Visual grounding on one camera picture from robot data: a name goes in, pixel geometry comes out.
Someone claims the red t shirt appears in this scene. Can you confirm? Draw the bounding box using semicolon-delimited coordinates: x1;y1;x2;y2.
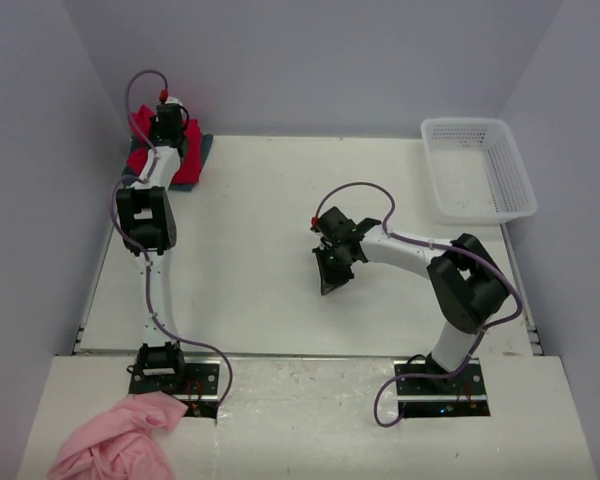
123;99;213;191

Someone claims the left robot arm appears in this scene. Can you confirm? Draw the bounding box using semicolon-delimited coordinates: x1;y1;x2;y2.
112;96;189;393

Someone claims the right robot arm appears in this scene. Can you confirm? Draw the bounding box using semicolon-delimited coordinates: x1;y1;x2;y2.
311;207;513;382

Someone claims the folded grey-blue t shirt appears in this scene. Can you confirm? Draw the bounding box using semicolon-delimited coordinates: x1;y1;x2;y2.
122;132;214;192

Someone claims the white plastic basket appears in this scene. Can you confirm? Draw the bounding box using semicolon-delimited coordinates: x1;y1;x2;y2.
420;117;538;225

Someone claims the pink t shirt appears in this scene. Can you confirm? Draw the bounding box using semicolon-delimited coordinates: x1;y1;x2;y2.
47;392;187;479

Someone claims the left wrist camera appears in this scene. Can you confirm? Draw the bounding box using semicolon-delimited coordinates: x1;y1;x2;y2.
158;89;183;106

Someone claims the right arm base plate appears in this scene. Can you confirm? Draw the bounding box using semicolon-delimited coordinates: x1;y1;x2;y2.
396;361;491;419

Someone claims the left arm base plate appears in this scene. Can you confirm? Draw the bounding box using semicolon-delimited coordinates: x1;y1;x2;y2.
127;362;220;420

